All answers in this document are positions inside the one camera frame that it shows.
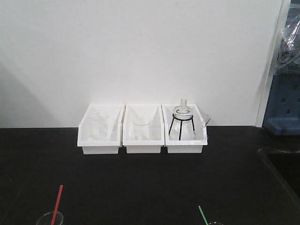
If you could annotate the green plastic spoon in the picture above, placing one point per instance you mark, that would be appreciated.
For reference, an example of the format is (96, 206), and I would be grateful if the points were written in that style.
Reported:
(203, 215)

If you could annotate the red plastic spoon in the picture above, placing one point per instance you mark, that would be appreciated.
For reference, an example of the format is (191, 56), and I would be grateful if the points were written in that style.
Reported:
(57, 205)

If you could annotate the glass beaker in middle bin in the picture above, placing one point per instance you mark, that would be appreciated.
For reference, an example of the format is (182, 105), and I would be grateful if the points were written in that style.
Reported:
(141, 126)

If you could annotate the glass beaker in bin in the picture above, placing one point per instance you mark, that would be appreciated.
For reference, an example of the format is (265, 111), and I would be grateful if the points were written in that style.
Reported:
(141, 126)
(98, 125)

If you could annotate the middle white storage bin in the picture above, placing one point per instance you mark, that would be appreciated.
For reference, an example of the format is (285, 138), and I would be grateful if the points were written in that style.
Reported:
(157, 134)

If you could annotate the white storage bin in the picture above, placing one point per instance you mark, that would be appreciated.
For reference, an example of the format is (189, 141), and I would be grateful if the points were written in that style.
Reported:
(111, 144)
(186, 144)
(157, 134)

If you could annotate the glass flask on stand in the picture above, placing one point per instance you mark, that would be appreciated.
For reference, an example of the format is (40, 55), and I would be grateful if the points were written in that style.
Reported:
(183, 108)

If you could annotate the right white storage bin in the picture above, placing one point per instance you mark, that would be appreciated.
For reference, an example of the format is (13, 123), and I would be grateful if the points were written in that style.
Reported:
(186, 144)

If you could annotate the glass beaker in left bin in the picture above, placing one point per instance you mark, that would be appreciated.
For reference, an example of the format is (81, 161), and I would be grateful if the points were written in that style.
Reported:
(98, 125)

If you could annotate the left white storage bin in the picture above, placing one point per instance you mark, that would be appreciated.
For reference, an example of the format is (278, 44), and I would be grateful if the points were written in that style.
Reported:
(111, 144)

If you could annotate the small glass funnel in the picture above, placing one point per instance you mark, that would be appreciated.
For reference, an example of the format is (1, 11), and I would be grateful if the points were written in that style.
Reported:
(198, 131)

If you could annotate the blue perforated equipment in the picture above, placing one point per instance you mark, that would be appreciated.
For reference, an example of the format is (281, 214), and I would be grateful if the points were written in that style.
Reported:
(282, 115)

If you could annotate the black sink basin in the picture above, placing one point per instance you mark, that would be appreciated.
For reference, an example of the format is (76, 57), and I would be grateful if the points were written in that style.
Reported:
(286, 162)

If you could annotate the clear plastic bag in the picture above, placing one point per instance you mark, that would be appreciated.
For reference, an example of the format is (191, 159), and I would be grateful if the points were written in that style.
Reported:
(288, 60)

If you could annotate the glass beaker front left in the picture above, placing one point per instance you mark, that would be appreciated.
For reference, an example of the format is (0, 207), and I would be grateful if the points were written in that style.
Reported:
(46, 219)

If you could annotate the black wire tripod stand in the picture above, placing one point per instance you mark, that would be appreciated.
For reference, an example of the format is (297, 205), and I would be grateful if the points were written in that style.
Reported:
(181, 119)

